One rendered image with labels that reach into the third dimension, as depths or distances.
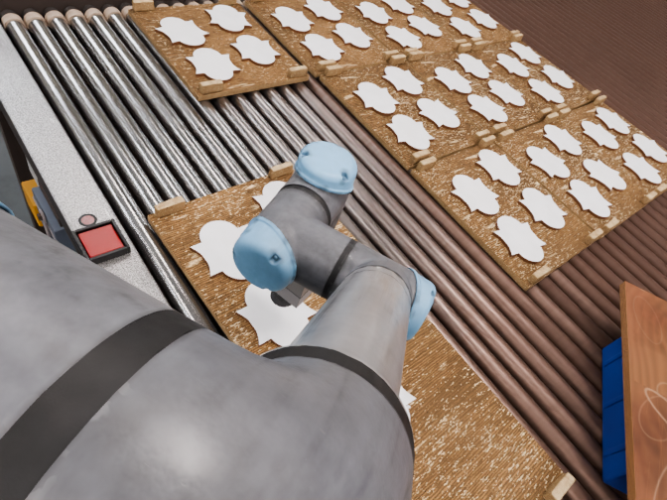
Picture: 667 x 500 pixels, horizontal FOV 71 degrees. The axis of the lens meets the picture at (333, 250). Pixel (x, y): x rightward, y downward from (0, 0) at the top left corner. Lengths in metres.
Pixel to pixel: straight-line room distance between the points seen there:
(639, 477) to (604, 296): 0.54
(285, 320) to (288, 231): 0.37
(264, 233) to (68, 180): 0.64
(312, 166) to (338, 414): 0.42
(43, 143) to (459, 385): 0.96
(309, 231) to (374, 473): 0.37
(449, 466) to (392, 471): 0.68
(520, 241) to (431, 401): 0.51
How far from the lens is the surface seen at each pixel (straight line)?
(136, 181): 1.06
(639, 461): 0.94
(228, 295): 0.87
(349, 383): 0.19
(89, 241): 0.95
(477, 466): 0.89
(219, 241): 0.93
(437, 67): 1.72
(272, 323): 0.84
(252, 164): 1.13
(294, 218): 0.52
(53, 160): 1.12
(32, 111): 1.24
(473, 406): 0.92
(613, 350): 1.16
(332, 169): 0.56
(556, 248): 1.30
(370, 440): 0.18
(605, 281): 1.36
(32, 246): 0.18
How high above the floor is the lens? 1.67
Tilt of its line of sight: 49 degrees down
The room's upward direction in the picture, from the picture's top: 24 degrees clockwise
